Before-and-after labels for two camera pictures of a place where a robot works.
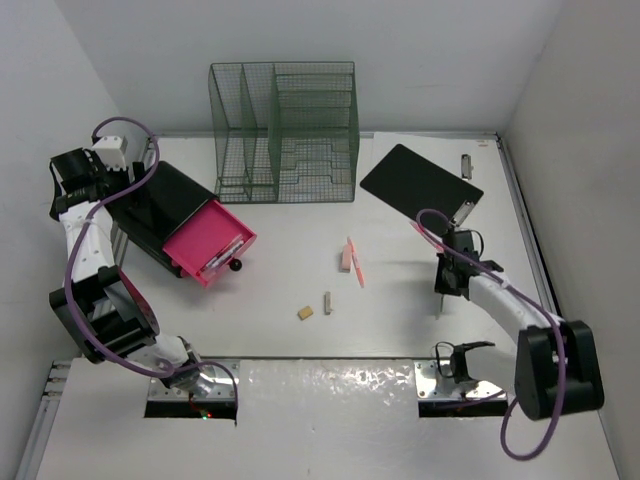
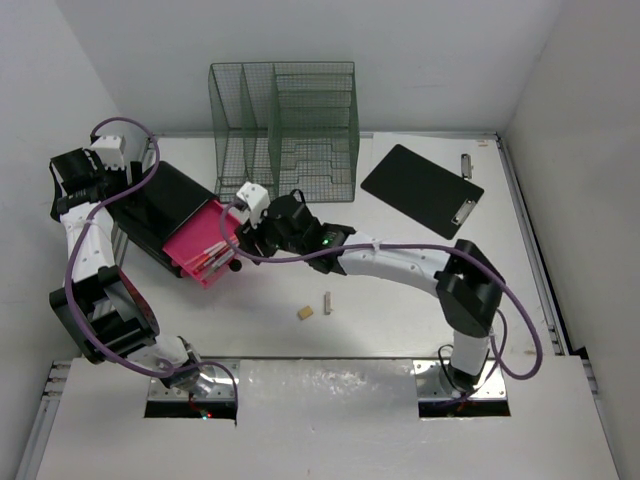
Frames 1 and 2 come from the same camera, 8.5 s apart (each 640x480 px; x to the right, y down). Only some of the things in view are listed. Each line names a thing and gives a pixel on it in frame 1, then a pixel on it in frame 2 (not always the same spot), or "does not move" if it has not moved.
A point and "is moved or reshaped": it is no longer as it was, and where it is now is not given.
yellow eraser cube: x=305 y=312 does not move
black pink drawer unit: x=180 y=221 does not move
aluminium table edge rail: x=148 y=156 does not move
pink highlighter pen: x=358 y=268 is moved or reshaped
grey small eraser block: x=328 y=303 does not move
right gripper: x=439 y=285 -> x=251 y=239
